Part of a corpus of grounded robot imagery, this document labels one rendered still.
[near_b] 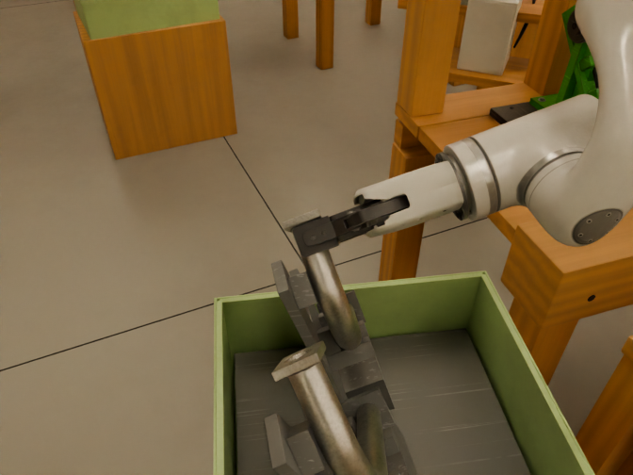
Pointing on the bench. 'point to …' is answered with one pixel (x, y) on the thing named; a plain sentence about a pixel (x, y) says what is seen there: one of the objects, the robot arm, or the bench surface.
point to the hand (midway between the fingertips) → (316, 237)
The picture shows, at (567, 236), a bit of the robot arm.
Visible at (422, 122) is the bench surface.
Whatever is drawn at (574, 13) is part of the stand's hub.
